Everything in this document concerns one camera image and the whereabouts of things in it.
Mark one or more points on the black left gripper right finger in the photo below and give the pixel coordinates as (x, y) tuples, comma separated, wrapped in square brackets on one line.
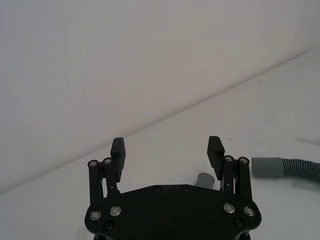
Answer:
[(214, 155)]

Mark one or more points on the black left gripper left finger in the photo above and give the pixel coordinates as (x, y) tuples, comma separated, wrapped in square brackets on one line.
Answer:
[(117, 160)]

